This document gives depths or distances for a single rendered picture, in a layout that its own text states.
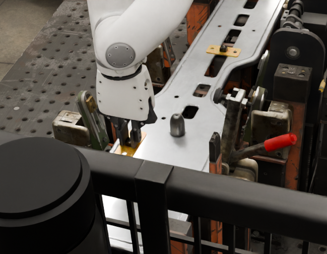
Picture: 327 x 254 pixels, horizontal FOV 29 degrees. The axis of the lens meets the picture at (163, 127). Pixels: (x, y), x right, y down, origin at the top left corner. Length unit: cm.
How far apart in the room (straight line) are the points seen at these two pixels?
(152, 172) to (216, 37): 126
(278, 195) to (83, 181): 13
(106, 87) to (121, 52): 17
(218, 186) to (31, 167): 13
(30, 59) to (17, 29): 173
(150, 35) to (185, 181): 57
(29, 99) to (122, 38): 111
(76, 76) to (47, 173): 178
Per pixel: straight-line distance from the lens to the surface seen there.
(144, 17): 96
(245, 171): 117
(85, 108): 128
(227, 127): 110
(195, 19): 194
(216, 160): 103
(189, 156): 128
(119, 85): 112
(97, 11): 104
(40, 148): 36
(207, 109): 140
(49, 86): 209
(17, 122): 196
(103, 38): 99
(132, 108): 114
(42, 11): 415
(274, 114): 128
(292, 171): 145
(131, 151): 122
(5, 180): 35
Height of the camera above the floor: 183
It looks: 38 degrees down
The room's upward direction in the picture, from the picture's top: 5 degrees counter-clockwise
